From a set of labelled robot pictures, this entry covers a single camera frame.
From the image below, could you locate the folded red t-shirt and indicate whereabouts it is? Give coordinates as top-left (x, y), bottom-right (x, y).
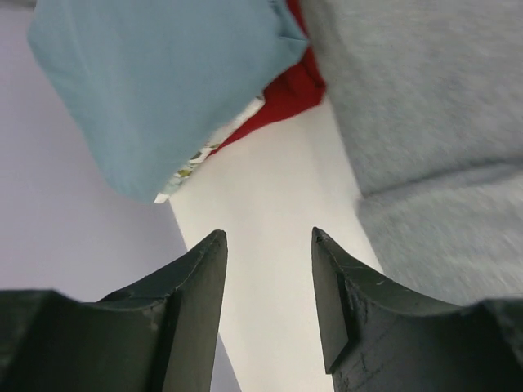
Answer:
top-left (214, 1), bottom-right (326, 150)

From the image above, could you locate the folded blue t-shirt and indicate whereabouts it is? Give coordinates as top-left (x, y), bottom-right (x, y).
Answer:
top-left (28, 0), bottom-right (307, 203)

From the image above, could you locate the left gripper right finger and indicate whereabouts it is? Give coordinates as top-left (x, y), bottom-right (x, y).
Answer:
top-left (311, 228), bottom-right (522, 391)

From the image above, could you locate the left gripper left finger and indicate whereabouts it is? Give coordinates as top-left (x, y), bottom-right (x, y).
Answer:
top-left (1, 230), bottom-right (227, 391)

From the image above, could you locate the grey t-shirt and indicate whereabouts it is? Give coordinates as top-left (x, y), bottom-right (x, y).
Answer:
top-left (302, 0), bottom-right (522, 305)

